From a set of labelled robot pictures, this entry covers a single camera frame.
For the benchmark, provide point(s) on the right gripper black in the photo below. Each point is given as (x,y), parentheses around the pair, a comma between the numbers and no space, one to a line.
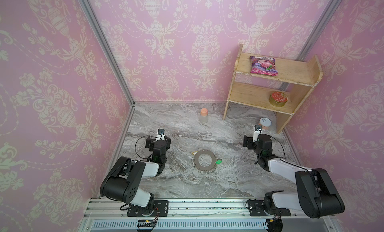
(246,141)

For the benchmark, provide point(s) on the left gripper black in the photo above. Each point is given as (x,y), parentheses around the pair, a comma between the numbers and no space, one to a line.
(149,144)

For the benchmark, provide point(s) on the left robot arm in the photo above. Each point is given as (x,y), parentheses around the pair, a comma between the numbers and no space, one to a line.
(122,182)

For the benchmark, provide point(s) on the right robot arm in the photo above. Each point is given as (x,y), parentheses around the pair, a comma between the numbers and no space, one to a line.
(316,193)

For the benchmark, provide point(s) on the white lid small jar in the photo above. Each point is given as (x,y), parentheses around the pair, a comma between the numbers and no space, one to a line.
(265,123)

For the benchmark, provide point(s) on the orange cap clear bottle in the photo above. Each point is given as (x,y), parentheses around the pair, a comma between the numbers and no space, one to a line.
(203,117)

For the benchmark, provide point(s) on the red lid gold tin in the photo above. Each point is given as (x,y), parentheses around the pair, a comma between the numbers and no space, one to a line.
(278,99)

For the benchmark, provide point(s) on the pink snack bag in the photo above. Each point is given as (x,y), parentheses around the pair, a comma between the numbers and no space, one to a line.
(263,65)

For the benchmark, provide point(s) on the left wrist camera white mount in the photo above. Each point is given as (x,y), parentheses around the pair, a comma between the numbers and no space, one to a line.
(160,135)

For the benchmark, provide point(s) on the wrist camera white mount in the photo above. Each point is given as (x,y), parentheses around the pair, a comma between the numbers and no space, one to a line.
(160,135)
(257,132)

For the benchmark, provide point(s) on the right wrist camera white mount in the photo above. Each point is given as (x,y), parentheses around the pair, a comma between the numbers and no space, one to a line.
(257,132)

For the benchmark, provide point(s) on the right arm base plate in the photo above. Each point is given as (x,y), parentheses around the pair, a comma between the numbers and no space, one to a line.
(256,209)

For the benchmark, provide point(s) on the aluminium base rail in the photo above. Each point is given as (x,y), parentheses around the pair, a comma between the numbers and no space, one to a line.
(199,215)

